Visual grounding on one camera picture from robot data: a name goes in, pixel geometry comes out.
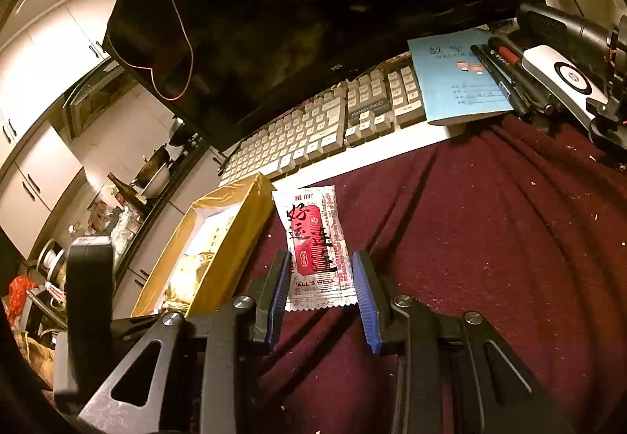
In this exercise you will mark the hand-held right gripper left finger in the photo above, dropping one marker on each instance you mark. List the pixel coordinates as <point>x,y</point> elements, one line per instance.
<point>277,301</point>

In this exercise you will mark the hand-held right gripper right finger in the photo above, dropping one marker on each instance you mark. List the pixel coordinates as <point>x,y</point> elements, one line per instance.
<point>367,301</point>

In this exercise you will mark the white red snack packet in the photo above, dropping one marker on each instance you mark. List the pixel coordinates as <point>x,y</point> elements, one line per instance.
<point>313,238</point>

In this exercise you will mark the cardboard tray box white inside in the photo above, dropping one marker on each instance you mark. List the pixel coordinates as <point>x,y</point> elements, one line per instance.
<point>235,238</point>

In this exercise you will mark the long tan snack packet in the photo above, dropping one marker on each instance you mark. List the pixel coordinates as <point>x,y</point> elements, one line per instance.
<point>191,274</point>

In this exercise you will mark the red plastic bag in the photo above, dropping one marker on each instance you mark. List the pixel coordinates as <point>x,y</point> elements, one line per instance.
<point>19,297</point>

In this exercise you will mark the dark glass bottle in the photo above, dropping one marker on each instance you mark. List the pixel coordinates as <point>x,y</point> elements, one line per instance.
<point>125,191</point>

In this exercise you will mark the maroon cloth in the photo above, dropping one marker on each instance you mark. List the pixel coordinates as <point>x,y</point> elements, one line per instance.
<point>465,243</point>

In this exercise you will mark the white kitchen base cabinet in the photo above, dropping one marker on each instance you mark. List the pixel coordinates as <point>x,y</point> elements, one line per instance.
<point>196,181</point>

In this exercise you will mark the black wok with lid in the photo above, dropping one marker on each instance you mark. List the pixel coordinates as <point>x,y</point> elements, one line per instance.
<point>152,164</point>

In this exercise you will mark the beige grey keyboard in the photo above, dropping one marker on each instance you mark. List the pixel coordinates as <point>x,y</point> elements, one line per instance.
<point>303,130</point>

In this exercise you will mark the silver kettle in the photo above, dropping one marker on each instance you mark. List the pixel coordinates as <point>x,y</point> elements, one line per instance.
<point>179,130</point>

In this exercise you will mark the steel range hood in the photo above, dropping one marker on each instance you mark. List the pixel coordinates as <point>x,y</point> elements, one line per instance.
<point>93,91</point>

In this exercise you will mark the blue notebook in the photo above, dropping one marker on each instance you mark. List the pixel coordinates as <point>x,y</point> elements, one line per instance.
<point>450,81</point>

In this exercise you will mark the black pen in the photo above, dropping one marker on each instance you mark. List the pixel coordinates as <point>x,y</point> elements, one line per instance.
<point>499,81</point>

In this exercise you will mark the black red marker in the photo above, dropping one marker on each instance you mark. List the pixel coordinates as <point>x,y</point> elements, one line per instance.
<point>509,54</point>

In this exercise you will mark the white device with round dial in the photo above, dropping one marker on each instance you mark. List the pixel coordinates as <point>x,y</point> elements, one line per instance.
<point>563,71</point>

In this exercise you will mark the black handheld gimbal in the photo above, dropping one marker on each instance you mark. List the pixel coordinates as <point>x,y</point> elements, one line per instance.
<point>553,22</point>

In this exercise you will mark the white wall cabinet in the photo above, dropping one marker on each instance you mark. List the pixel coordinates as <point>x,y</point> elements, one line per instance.
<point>44,71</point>

